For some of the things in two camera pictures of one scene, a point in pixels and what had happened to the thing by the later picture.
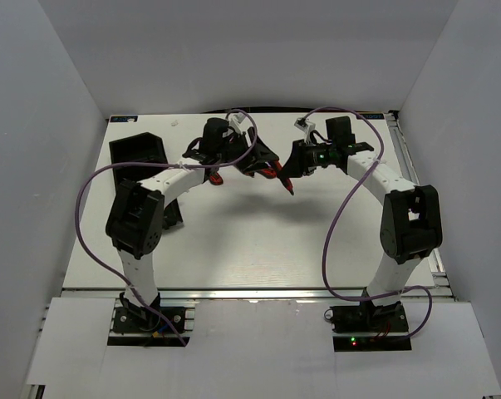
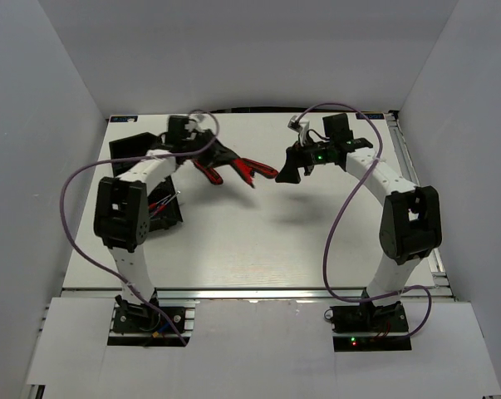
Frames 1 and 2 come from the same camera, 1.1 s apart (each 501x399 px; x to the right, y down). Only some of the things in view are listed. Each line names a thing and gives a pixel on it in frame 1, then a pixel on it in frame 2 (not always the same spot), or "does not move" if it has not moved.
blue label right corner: [371, 115] does not move
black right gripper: [298, 163] does not move
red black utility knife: [215, 179] does not move
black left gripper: [260, 154] → [216, 155]
